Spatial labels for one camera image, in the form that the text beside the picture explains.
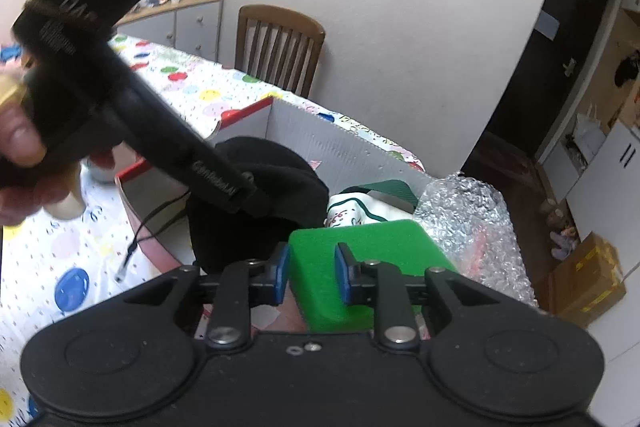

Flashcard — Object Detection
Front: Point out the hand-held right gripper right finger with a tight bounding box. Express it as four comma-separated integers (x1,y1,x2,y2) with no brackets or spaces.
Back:
334,243,501,350

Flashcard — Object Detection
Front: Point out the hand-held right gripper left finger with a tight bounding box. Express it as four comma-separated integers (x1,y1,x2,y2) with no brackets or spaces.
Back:
120,242,292,350

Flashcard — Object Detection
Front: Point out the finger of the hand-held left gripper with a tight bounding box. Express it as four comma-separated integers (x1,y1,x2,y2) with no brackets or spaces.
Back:
107,44,273,219

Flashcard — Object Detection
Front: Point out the green sponge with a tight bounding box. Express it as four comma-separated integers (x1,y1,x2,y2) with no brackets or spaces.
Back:
289,219,458,333

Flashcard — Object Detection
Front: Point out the festive print cloth bag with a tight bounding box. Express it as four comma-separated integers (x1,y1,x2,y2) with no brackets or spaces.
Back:
325,179,418,228

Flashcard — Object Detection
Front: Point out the black fabric pouch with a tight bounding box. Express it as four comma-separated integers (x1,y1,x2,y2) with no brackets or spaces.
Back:
116,136,329,283

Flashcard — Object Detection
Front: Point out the red cardboard box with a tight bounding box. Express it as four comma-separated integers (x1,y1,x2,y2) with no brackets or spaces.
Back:
115,96,501,338

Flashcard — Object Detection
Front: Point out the clear bubble wrap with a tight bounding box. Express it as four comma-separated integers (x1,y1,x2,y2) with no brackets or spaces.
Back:
412,173,538,308

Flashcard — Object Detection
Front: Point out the person's left hand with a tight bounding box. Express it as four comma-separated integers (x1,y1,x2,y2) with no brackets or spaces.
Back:
0,104,83,228

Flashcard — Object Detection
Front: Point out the wooden side cabinet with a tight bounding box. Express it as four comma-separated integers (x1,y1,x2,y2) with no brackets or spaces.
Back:
115,0,223,62

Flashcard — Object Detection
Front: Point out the wooden dining chair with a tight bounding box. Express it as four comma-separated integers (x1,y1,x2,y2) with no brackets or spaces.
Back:
235,4,326,98

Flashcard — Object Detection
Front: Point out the polka dot tablecloth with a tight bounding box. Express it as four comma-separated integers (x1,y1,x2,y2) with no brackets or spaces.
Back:
0,34,426,420

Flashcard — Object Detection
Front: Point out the pair of shoes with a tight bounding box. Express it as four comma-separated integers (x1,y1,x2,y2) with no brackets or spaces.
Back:
540,199,581,260

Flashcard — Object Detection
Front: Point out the brown cardboard box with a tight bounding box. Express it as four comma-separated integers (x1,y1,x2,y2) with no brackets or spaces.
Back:
547,232,627,328

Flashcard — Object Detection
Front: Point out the white lower cabinet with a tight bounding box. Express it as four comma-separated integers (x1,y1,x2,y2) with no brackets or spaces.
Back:
542,122,640,358

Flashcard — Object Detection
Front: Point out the white tote bag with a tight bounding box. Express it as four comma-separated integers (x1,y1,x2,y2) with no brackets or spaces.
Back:
565,112,608,154

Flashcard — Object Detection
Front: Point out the dark entrance door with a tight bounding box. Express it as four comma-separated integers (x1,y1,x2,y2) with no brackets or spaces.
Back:
520,0,628,162

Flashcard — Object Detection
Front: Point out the black hanging bag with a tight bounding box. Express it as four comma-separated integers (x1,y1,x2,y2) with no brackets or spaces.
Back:
614,52,640,88

